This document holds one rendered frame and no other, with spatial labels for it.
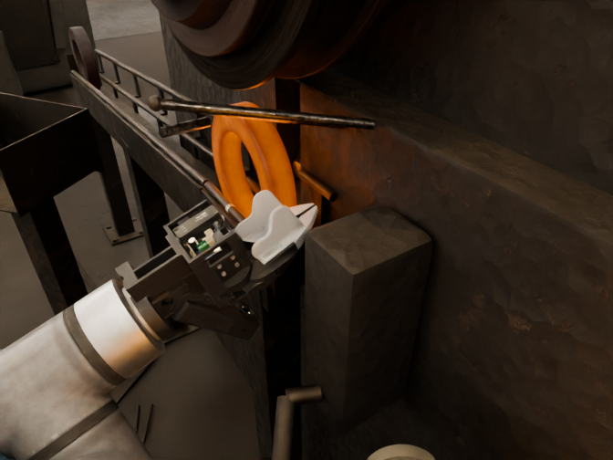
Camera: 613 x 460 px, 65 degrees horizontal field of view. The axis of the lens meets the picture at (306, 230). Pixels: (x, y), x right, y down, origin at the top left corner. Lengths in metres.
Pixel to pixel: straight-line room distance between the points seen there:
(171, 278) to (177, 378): 0.91
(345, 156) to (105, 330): 0.30
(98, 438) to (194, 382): 0.87
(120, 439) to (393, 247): 0.30
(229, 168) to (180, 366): 0.81
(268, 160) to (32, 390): 0.32
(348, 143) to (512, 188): 0.20
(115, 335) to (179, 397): 0.87
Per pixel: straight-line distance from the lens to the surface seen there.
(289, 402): 0.55
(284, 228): 0.50
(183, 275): 0.48
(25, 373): 0.49
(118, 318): 0.47
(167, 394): 1.34
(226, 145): 0.66
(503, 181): 0.40
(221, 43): 0.47
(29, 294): 1.78
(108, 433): 0.50
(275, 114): 0.45
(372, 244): 0.42
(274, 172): 0.54
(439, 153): 0.43
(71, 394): 0.49
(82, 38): 1.59
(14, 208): 0.96
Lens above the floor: 1.05
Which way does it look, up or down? 36 degrees down
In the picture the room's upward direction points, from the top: straight up
